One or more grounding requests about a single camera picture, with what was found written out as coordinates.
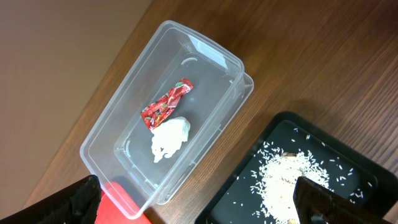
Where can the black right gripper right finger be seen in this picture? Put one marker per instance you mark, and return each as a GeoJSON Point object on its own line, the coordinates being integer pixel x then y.
{"type": "Point", "coordinates": [317, 205]}

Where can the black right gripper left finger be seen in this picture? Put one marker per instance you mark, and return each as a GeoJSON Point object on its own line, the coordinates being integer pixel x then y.
{"type": "Point", "coordinates": [76, 204]}

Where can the pile of rice waste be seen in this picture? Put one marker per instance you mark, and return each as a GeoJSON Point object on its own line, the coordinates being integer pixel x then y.
{"type": "Point", "coordinates": [263, 192]}

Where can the white tissue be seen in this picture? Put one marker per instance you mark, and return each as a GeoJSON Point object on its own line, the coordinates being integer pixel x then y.
{"type": "Point", "coordinates": [168, 137]}

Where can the red snack wrapper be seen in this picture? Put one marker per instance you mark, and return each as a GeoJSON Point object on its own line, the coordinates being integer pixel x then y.
{"type": "Point", "coordinates": [158, 111]}

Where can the black waste tray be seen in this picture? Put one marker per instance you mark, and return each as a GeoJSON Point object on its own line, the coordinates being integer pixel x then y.
{"type": "Point", "coordinates": [382, 198]}

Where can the clear plastic waste bin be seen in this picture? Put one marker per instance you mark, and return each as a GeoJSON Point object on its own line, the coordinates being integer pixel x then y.
{"type": "Point", "coordinates": [118, 147]}

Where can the red plastic tray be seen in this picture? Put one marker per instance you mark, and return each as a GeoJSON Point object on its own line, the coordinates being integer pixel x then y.
{"type": "Point", "coordinates": [114, 205]}

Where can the white label in bin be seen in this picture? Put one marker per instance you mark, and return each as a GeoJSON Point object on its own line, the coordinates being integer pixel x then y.
{"type": "Point", "coordinates": [209, 52]}

